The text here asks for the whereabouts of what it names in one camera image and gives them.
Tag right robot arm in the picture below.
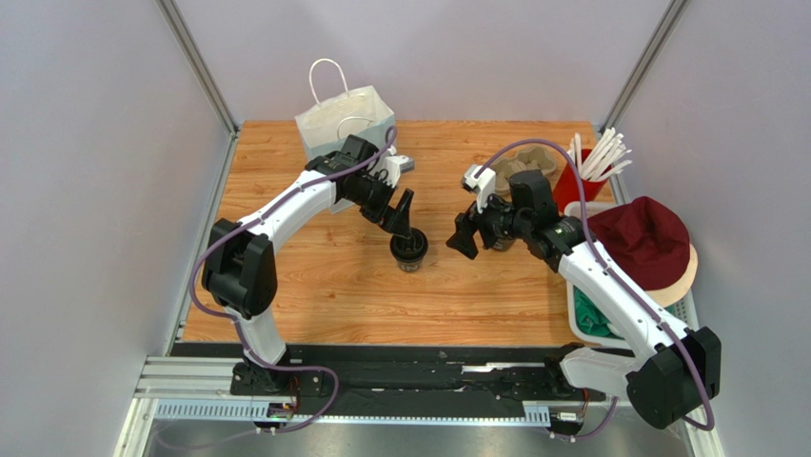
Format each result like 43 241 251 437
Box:
446 165 722 429

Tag bottom pulp cup carrier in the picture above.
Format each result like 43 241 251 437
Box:
490 145 558 196

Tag single black coffee cup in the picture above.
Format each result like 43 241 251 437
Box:
392 250 425 273

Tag maroon bucket hat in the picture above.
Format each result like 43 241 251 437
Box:
587 196 699 308

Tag green cloth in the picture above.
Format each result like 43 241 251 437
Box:
573 288 620 339

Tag black coffee cup right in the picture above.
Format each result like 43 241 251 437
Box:
491 234 516 251

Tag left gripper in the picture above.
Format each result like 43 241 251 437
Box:
345 172 413 240

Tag red cup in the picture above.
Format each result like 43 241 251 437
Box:
553 158 607 212

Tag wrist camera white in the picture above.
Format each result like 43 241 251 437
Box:
381 154 414 189
462 165 497 213

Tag black plastic cup lid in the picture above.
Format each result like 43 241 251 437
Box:
389 228 428 254

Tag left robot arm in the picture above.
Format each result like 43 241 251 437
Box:
188 129 427 396

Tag white paper straws bundle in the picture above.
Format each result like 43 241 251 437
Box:
567 128 633 182

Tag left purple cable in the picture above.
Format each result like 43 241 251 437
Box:
154 125 401 445

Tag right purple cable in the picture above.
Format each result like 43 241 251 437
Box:
471 137 717 443

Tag right aluminium frame post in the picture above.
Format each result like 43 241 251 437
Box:
597 0 691 134

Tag white plastic basket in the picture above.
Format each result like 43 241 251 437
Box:
564 201 702 349

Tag purple cable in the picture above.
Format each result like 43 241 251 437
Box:
471 137 717 443
154 125 401 445

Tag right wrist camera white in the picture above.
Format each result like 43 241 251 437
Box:
462 165 497 213

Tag white paper bag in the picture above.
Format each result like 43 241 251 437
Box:
294 58 397 215

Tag aluminium frame post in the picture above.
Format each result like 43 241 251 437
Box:
597 0 691 134
155 0 240 138

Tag left aluminium frame post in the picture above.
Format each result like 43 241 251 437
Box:
155 0 240 138

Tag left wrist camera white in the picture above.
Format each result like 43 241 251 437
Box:
381 154 414 189

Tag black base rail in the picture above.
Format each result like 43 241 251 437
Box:
170 342 609 420

